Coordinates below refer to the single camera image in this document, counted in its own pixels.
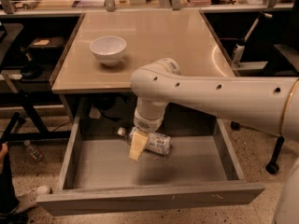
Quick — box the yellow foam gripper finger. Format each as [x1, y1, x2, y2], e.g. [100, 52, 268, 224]
[129, 131, 149, 161]

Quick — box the white round gripper wrist body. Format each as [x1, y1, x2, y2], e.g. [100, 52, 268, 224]
[134, 110, 164, 133]

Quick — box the clear plastic water bottle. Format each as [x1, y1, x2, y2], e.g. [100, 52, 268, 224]
[117, 127, 171, 156]

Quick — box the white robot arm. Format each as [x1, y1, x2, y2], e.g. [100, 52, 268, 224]
[130, 59, 299, 174]

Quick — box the grey open drawer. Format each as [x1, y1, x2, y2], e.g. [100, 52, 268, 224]
[37, 98, 264, 216]

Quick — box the beige top cabinet counter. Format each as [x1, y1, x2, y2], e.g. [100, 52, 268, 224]
[49, 8, 242, 123]

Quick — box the small bottle on floor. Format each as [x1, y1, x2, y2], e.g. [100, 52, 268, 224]
[23, 140, 44, 162]

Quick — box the white ceramic bowl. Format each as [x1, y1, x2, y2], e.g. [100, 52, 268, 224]
[90, 35, 127, 66]

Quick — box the white ball on floor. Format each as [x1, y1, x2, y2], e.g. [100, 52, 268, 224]
[36, 186, 51, 195]

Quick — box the white handheld vacuum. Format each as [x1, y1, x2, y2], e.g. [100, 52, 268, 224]
[231, 12, 273, 67]

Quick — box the black box on shelf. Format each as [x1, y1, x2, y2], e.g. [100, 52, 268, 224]
[28, 36, 65, 49]

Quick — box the black office chair base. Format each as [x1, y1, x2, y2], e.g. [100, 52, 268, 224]
[230, 121, 285, 175]

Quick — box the black stand frame left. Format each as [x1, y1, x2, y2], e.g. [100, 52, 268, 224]
[0, 75, 72, 143]

